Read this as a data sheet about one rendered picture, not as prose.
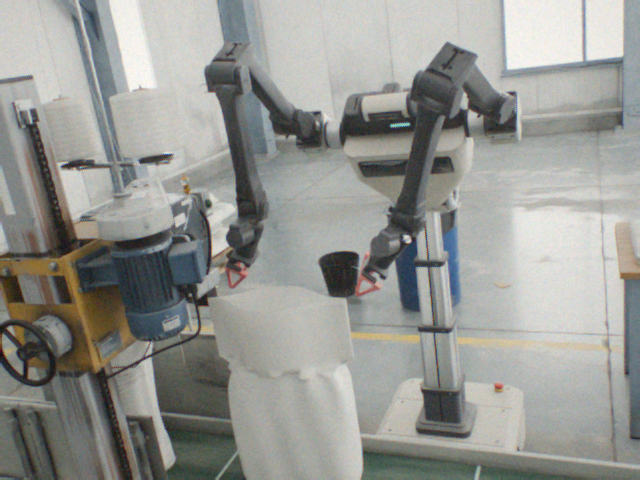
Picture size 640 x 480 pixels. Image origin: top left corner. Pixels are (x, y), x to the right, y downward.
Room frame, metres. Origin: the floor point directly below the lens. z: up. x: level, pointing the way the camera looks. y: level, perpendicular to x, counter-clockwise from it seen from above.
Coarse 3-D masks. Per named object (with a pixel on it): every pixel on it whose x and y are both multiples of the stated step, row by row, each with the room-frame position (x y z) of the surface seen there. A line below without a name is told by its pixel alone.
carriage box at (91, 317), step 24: (96, 240) 1.61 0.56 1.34; (0, 264) 1.58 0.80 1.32; (24, 264) 1.55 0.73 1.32; (48, 264) 1.52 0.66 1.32; (72, 264) 1.51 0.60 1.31; (0, 288) 1.59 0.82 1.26; (72, 288) 1.49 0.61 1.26; (96, 288) 1.57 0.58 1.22; (24, 312) 1.57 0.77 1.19; (48, 312) 1.53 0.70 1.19; (72, 312) 1.50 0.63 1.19; (96, 312) 1.55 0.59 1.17; (120, 312) 1.63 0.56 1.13; (72, 336) 1.51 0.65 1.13; (96, 336) 1.53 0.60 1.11; (72, 360) 1.52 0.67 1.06; (96, 360) 1.51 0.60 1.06
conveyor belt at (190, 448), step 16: (176, 432) 2.20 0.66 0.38; (192, 432) 2.18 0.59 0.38; (176, 448) 2.10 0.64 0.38; (192, 448) 2.08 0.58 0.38; (208, 448) 2.06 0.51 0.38; (224, 448) 2.05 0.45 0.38; (176, 464) 2.00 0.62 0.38; (192, 464) 1.98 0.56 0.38; (208, 464) 1.97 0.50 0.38; (224, 464) 1.96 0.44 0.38; (240, 464) 1.94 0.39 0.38; (368, 464) 1.84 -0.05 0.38; (384, 464) 1.83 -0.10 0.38; (400, 464) 1.82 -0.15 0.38; (416, 464) 1.80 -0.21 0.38; (432, 464) 1.79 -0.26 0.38; (448, 464) 1.78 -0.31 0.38; (464, 464) 1.77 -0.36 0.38
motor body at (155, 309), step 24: (168, 240) 1.54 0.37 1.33; (120, 264) 1.51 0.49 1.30; (144, 264) 1.50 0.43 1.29; (120, 288) 1.53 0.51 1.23; (144, 288) 1.50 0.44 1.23; (168, 288) 1.52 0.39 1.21; (144, 312) 1.50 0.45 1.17; (168, 312) 1.50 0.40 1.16; (144, 336) 1.49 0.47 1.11; (168, 336) 1.50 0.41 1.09
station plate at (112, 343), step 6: (114, 336) 1.58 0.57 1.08; (120, 336) 1.60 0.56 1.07; (102, 342) 1.54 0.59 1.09; (108, 342) 1.55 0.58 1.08; (114, 342) 1.57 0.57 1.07; (120, 342) 1.59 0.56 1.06; (102, 348) 1.53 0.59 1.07; (108, 348) 1.55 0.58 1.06; (114, 348) 1.57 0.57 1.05; (102, 354) 1.53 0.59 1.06; (108, 354) 1.54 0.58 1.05
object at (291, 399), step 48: (288, 288) 1.89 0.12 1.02; (240, 336) 1.79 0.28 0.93; (288, 336) 1.70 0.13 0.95; (336, 336) 1.72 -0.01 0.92; (240, 384) 1.78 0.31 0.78; (288, 384) 1.72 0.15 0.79; (336, 384) 1.68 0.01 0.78; (240, 432) 1.79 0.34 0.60; (288, 432) 1.71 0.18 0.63; (336, 432) 1.67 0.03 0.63
